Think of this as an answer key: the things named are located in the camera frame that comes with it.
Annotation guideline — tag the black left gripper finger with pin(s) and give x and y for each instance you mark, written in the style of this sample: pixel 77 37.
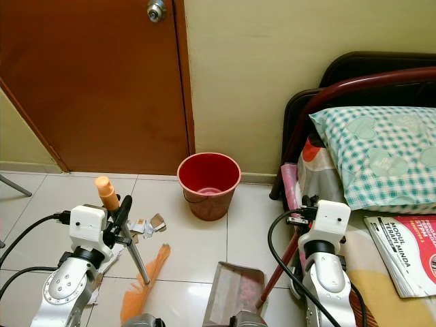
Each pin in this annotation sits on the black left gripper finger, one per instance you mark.
pixel 122 211

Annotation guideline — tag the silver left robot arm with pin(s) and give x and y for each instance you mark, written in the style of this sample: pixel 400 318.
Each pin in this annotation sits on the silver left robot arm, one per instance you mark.
pixel 65 289

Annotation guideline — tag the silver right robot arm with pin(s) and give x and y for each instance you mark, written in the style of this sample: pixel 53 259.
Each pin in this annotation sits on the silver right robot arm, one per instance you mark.
pixel 325 286

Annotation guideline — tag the mattress with printed sheet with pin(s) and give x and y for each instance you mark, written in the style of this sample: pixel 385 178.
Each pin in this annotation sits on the mattress with printed sheet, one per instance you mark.
pixel 320 177

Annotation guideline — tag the grey robot left leg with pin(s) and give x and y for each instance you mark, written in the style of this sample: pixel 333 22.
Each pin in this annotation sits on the grey robot left leg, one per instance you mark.
pixel 139 321

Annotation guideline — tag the grey robot leg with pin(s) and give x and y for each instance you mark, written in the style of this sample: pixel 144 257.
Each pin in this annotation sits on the grey robot leg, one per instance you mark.
pixel 139 321
pixel 247 319

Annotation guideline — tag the red plastic bucket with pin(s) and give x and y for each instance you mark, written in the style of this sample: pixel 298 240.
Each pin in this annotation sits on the red plastic bucket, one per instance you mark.
pixel 208 194

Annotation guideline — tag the green checked pillow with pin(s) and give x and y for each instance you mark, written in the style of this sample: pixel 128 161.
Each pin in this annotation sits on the green checked pillow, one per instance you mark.
pixel 378 157

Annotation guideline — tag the white and red book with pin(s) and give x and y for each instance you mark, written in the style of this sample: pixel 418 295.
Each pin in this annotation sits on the white and red book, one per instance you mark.
pixel 405 252

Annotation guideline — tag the grey metal chair leg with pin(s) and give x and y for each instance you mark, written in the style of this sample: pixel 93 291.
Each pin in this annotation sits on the grey metal chair leg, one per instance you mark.
pixel 17 185

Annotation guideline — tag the grey robot right leg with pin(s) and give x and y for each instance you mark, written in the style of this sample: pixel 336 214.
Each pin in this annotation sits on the grey robot right leg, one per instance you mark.
pixel 247 319

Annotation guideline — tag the brown wooden door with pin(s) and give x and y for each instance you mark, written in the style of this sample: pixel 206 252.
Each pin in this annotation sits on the brown wooden door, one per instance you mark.
pixel 95 88

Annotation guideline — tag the dark wooden headboard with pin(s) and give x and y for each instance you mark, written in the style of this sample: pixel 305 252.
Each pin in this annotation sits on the dark wooden headboard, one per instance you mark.
pixel 368 65

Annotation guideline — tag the silver door knob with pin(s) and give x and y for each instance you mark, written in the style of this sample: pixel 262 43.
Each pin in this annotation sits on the silver door knob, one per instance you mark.
pixel 156 10

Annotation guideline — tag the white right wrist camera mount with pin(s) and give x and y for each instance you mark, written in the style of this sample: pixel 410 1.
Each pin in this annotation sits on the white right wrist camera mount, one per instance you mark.
pixel 330 221

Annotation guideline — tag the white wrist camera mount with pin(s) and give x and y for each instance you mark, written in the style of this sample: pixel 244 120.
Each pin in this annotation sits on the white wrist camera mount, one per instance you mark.
pixel 87 230
pixel 330 221

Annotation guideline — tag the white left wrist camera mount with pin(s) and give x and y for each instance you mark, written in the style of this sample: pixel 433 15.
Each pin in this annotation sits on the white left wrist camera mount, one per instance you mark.
pixel 87 230

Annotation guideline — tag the maroon metal bed frame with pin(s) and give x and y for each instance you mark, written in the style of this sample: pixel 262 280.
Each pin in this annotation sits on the maroon metal bed frame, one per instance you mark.
pixel 334 95

